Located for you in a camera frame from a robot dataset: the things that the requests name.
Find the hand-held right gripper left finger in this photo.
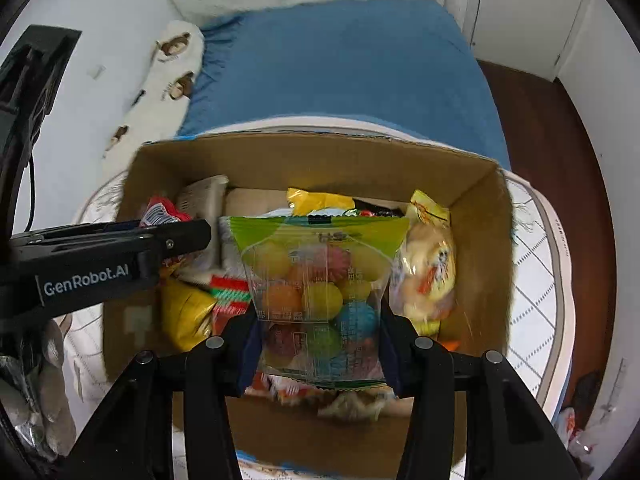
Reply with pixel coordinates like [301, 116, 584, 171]
[60, 310, 263, 480]

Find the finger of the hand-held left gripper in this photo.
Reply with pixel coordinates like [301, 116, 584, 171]
[10, 217, 212, 263]

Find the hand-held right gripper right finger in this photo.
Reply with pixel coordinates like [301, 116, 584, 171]
[380, 305, 583, 480]

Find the red snack packet with barcode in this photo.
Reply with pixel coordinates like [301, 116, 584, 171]
[139, 196, 193, 228]

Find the orange snack packet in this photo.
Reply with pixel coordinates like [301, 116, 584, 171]
[247, 372, 313, 403]

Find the red striped snack packet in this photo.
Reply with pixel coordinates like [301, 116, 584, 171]
[209, 274, 252, 333]

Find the clear bag of colourful candies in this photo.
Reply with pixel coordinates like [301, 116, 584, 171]
[220, 215, 411, 391]

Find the clear yellow snack bag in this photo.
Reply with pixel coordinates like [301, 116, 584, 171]
[390, 189, 457, 338]

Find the cardboard box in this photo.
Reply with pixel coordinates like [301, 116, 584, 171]
[102, 127, 516, 471]

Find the person's left hand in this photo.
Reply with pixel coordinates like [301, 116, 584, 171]
[30, 317, 78, 456]

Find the silver snack packet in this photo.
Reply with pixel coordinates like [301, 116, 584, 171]
[175, 175, 231, 223]

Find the white crinkled snack packet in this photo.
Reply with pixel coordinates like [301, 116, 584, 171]
[317, 391, 398, 422]

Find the plain yellow snack packet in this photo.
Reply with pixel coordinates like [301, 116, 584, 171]
[161, 277, 218, 353]

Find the yellow and red snack packet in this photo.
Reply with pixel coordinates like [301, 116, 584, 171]
[286, 187, 408, 220]

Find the bear print pillow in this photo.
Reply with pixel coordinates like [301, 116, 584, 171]
[102, 20, 205, 173]

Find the white quilted floral blanket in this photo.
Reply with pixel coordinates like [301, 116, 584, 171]
[65, 110, 571, 480]

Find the dark cloth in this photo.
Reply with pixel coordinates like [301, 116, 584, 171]
[570, 372, 607, 411]

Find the white plastic bag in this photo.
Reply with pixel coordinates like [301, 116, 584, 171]
[555, 405, 626, 467]

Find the blue bed sheet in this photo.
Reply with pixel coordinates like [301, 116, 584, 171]
[175, 0, 512, 171]

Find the white wardrobe door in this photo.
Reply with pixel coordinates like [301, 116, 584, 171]
[460, 0, 601, 83]

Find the black cable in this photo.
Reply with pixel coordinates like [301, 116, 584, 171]
[25, 150, 39, 233]

